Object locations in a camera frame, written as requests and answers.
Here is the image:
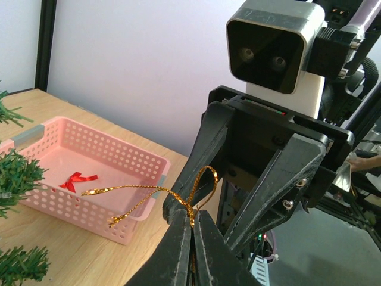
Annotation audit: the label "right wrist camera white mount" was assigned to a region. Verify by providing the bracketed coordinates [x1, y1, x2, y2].
[226, 1, 325, 119]

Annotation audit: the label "pink plastic basket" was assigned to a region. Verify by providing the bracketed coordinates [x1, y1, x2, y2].
[1, 117, 170, 245]

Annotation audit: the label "clear string lights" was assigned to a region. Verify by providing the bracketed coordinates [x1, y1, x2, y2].
[0, 192, 13, 199]

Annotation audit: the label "red ribbon bow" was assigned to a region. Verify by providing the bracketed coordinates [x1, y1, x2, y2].
[59, 172, 98, 193]

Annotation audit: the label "small green christmas tree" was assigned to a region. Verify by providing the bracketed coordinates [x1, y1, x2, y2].
[0, 80, 51, 286]

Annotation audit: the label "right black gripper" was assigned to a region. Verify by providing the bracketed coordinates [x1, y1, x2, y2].
[172, 86, 354, 254]

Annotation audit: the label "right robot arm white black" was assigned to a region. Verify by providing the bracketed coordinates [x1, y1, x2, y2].
[173, 1, 380, 253]

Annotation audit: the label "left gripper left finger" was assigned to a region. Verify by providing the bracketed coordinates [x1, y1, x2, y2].
[126, 209, 192, 286]

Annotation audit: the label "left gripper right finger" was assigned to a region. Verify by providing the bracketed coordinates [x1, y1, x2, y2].
[193, 210, 260, 286]

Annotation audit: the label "gold cord bow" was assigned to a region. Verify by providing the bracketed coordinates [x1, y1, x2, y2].
[80, 165, 220, 230]

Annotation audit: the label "light blue cable duct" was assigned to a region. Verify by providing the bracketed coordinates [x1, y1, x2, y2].
[249, 256, 270, 286]

